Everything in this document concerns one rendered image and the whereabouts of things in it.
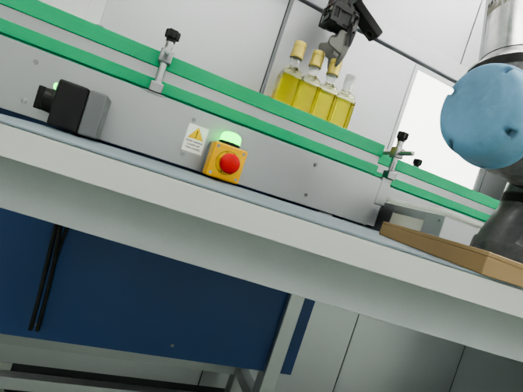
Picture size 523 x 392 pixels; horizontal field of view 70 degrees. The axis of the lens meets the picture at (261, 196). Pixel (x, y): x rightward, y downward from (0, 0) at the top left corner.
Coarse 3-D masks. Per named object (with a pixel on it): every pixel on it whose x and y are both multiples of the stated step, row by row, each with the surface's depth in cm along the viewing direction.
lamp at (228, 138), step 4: (224, 132) 77; (228, 132) 76; (232, 132) 77; (224, 136) 76; (228, 136) 76; (232, 136) 76; (236, 136) 76; (220, 140) 76; (224, 140) 76; (228, 140) 76; (232, 140) 76; (236, 140) 76; (240, 140) 77; (228, 144) 76; (232, 144) 76; (236, 144) 76
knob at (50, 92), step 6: (42, 90) 65; (48, 90) 65; (54, 90) 65; (36, 96) 65; (42, 96) 64; (48, 96) 64; (36, 102) 65; (42, 102) 64; (48, 102) 65; (42, 108) 65; (48, 108) 65
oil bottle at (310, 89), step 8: (304, 80) 99; (312, 80) 99; (304, 88) 99; (312, 88) 99; (320, 88) 100; (304, 96) 99; (312, 96) 100; (296, 104) 99; (304, 104) 99; (312, 104) 100; (312, 112) 100
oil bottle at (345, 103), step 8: (344, 96) 103; (352, 96) 104; (336, 104) 103; (344, 104) 103; (352, 104) 104; (336, 112) 103; (344, 112) 103; (352, 112) 104; (336, 120) 103; (344, 120) 104
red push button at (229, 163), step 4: (224, 156) 72; (228, 156) 72; (232, 156) 72; (236, 156) 72; (220, 160) 72; (224, 160) 72; (228, 160) 72; (232, 160) 72; (236, 160) 72; (220, 164) 72; (224, 164) 72; (228, 164) 72; (232, 164) 72; (236, 164) 72; (224, 168) 72; (228, 168) 72; (232, 168) 72; (236, 168) 72; (224, 172) 72; (228, 172) 72; (232, 172) 72
